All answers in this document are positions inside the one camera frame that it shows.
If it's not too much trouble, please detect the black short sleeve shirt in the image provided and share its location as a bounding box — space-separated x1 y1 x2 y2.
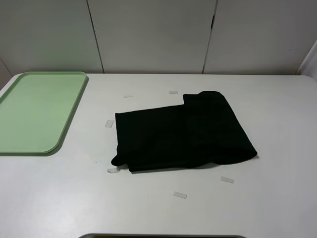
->
111 91 258 172

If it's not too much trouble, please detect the light green plastic tray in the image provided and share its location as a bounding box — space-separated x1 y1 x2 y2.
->
0 72 88 155

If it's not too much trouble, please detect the clear tape piece front left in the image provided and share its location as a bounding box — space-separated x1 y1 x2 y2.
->
107 168 120 174

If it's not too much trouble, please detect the clear tape piece front centre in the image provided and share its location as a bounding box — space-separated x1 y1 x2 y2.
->
173 191 187 199

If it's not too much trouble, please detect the clear tape piece front right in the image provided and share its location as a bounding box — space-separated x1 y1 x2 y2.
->
220 176 234 183

